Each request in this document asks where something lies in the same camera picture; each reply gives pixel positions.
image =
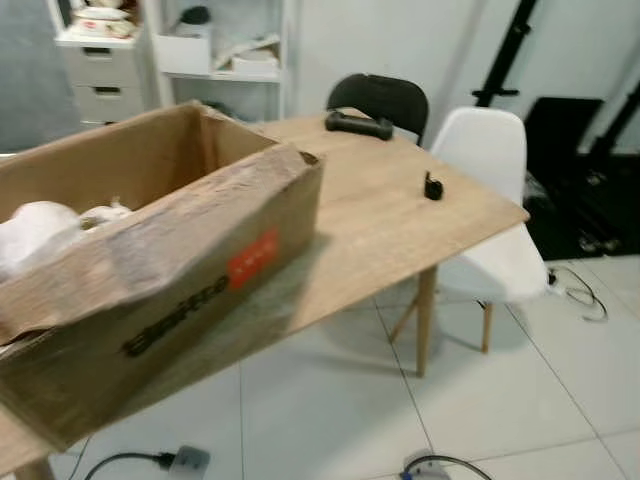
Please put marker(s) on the white plastic chair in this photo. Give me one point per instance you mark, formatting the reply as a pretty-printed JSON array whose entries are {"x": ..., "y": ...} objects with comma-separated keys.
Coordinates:
[{"x": 485, "y": 150}]

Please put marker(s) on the brown cardboard box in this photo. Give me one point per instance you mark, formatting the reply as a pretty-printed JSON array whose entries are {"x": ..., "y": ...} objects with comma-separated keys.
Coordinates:
[{"x": 200, "y": 300}]

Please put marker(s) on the black chair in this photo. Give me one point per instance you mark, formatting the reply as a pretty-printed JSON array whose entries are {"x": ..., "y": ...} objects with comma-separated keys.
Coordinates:
[{"x": 385, "y": 97}]

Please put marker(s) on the white plastic bag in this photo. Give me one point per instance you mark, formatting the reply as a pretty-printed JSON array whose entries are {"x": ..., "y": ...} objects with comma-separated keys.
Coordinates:
[{"x": 35, "y": 235}]

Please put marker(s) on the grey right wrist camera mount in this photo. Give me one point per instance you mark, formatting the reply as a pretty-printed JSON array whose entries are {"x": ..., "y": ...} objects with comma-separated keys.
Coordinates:
[{"x": 425, "y": 470}]

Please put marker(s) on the wooden table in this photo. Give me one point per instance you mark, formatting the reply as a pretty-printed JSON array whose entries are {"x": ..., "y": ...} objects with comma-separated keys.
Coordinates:
[{"x": 380, "y": 220}]

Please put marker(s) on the small black gadget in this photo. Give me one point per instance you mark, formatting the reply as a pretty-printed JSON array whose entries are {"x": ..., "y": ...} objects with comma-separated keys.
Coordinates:
[{"x": 433, "y": 188}]

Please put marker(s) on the white shelf unit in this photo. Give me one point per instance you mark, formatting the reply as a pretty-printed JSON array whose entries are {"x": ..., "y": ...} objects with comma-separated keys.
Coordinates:
[{"x": 220, "y": 76}]

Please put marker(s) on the white storage box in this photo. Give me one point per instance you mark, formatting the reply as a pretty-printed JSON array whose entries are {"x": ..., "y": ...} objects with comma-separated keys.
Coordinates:
[{"x": 180, "y": 52}]

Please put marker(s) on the patterned ceramic bowl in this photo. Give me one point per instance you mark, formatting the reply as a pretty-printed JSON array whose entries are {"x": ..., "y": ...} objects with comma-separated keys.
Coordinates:
[{"x": 105, "y": 25}]

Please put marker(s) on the black tripod stand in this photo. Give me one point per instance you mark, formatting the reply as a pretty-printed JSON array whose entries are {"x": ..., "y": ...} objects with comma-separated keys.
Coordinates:
[{"x": 510, "y": 50}]

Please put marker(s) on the white drawer cabinet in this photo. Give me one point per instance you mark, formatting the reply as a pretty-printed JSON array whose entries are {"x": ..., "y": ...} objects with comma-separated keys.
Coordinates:
[{"x": 100, "y": 75}]

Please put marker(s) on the black equipment pile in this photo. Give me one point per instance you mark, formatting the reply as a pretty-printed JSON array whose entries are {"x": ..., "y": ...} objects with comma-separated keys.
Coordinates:
[{"x": 580, "y": 180}]

